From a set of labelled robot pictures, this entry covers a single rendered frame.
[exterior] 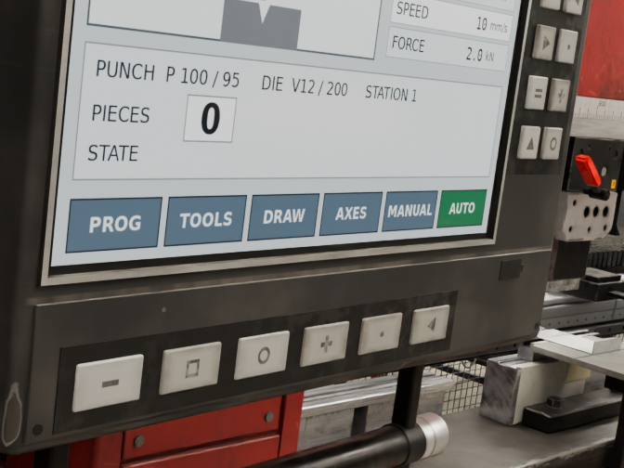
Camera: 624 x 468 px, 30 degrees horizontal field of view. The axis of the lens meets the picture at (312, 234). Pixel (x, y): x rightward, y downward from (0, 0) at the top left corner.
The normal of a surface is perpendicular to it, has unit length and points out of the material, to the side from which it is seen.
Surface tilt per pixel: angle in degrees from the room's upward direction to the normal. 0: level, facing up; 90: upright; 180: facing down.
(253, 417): 90
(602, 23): 90
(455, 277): 90
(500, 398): 90
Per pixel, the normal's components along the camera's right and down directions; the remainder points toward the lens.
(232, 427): 0.70, 0.20
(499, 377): -0.70, 0.03
